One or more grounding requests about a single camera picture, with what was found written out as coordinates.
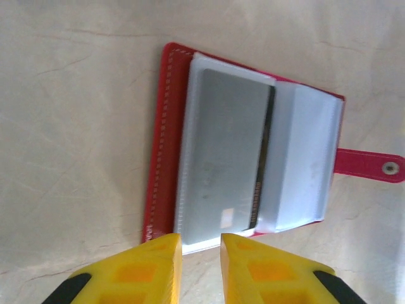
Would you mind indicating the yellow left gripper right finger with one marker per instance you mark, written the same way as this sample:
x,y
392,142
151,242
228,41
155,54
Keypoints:
x,y
272,278

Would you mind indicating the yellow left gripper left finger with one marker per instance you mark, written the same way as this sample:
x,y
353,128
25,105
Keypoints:
x,y
139,275

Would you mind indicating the red leather card holder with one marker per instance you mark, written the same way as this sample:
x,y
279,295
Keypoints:
x,y
167,142

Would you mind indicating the dark credit card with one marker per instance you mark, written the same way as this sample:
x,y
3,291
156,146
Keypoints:
x,y
228,142

